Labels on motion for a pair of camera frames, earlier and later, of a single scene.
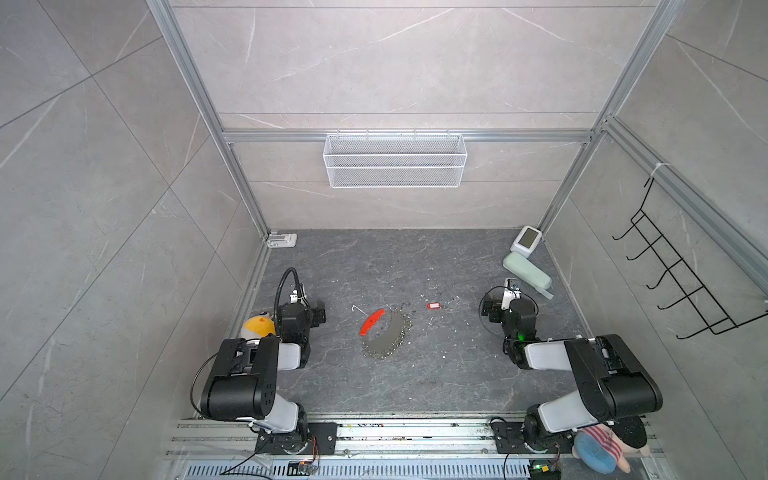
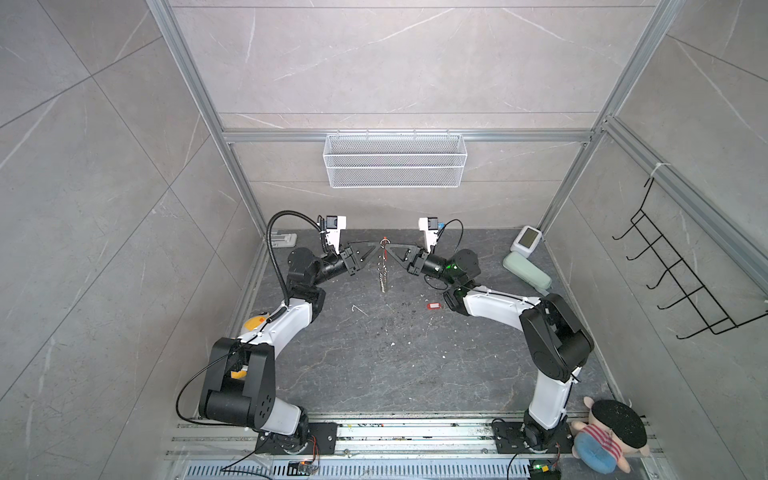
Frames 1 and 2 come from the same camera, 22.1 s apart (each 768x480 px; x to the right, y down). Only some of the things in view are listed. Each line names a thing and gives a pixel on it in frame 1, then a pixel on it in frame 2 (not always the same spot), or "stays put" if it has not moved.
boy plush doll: (603, 447) stays put
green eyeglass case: (529, 273) stays put
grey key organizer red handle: (384, 331) → (382, 263)
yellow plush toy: (258, 327) stays put
